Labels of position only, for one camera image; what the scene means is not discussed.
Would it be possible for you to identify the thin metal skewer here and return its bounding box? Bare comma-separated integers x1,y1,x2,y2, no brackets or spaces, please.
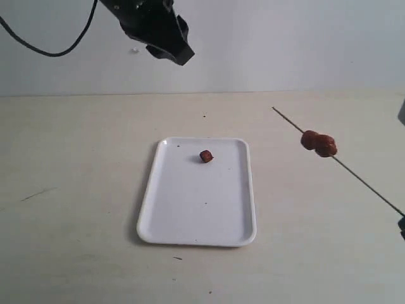
271,106,404,218

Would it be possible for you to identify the red meatball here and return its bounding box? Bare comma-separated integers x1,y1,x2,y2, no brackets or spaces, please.
199,150,214,163
315,134,337,158
301,130,319,151

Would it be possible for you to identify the white rectangular plastic tray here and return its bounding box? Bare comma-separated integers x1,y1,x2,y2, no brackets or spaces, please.
136,137,257,247

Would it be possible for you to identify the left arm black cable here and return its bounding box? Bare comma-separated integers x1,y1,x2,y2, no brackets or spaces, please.
0,0,99,58

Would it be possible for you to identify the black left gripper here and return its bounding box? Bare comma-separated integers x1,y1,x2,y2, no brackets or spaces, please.
102,0,195,66

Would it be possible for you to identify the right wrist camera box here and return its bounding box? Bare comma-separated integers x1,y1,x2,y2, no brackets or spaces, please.
397,100,405,125

